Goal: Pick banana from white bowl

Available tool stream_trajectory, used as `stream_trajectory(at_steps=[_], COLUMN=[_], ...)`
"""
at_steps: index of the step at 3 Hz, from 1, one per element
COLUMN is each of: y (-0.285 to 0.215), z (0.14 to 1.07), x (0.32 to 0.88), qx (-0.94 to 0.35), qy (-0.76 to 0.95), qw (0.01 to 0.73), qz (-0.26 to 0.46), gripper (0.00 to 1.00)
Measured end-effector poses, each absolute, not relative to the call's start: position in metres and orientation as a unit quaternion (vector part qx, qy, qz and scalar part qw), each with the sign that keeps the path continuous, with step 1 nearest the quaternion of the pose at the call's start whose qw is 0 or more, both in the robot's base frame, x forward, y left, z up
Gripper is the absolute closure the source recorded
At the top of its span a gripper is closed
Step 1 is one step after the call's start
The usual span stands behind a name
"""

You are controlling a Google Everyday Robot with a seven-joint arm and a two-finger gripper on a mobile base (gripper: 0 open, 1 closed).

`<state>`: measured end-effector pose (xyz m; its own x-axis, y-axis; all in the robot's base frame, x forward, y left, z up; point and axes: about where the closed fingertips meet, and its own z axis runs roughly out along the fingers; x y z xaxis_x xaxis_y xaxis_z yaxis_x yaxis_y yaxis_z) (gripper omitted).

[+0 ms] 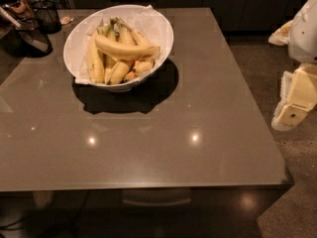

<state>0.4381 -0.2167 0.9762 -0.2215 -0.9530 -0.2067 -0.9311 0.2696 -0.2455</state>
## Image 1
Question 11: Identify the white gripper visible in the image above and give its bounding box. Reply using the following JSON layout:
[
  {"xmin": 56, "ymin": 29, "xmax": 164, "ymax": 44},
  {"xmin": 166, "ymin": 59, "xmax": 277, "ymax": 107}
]
[{"xmin": 271, "ymin": 0, "xmax": 317, "ymax": 131}]

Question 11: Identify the right small yellow banana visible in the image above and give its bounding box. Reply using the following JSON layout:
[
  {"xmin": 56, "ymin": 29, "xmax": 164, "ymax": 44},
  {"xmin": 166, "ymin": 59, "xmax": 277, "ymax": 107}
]
[{"xmin": 124, "ymin": 59, "xmax": 155, "ymax": 82}]

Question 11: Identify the white bowl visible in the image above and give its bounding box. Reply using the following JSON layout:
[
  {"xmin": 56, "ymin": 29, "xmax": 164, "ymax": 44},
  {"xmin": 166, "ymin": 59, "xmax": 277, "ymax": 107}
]
[{"xmin": 62, "ymin": 4, "xmax": 175, "ymax": 93}]

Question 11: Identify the small wrapper on table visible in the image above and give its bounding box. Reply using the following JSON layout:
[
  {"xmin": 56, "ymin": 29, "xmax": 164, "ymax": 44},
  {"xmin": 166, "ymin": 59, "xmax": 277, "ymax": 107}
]
[{"xmin": 59, "ymin": 16, "xmax": 73, "ymax": 26}]

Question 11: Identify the black mesh cup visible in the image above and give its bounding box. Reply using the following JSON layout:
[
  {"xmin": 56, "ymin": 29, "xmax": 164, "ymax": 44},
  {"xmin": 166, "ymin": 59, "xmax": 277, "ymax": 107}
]
[{"xmin": 32, "ymin": 0, "xmax": 61, "ymax": 34}]

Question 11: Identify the dark appliance at left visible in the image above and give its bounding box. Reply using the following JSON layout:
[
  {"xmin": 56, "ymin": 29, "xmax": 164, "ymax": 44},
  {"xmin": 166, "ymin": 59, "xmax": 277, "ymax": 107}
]
[{"xmin": 0, "ymin": 0, "xmax": 53, "ymax": 58}]

